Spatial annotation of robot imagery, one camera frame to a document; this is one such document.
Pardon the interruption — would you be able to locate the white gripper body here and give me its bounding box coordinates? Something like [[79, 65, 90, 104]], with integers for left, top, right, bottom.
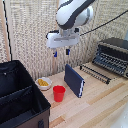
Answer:
[[45, 28, 81, 50]]

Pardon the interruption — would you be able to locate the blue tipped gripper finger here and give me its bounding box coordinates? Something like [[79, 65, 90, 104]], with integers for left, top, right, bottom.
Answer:
[[53, 48, 59, 59], [65, 46, 71, 57]]

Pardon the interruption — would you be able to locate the small white bowl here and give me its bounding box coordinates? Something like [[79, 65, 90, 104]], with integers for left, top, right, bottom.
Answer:
[[35, 76, 53, 92]]

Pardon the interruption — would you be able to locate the black toaster oven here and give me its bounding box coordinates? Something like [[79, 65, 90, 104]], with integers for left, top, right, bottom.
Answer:
[[91, 37, 128, 80]]

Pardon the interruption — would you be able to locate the beige woven folding screen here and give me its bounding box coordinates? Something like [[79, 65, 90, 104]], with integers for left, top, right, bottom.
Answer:
[[0, 0, 128, 81]]

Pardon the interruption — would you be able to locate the dark blue book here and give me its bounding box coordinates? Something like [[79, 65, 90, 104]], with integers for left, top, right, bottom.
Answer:
[[63, 63, 86, 99]]

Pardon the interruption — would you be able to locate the red plastic cup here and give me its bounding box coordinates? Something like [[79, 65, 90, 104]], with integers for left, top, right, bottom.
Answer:
[[52, 85, 67, 103]]

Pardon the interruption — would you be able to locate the thin black vertical pole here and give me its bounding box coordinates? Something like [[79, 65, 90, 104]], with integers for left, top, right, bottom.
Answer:
[[2, 0, 13, 63]]

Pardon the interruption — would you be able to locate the black fabric storage box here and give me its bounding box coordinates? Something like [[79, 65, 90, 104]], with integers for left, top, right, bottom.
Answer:
[[0, 59, 52, 128]]

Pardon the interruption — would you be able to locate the black wire oven rack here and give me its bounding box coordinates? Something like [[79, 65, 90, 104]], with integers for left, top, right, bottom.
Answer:
[[79, 63, 112, 85]]

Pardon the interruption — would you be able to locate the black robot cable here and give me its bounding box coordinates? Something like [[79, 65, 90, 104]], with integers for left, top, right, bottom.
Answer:
[[79, 12, 128, 37]]

